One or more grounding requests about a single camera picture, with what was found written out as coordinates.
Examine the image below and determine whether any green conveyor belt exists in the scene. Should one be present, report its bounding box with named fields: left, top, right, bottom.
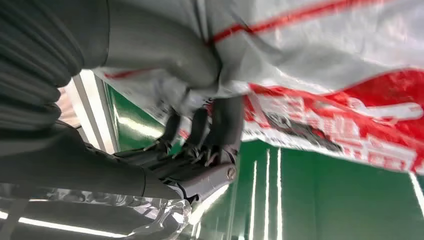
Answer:
left=105, top=82, right=424, bottom=240

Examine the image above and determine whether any clear plastic film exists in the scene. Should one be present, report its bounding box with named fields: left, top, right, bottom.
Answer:
left=0, top=183, right=194, bottom=240

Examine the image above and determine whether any silver conveyor frame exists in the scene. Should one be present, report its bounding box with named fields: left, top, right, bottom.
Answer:
left=55, top=69, right=121, bottom=155

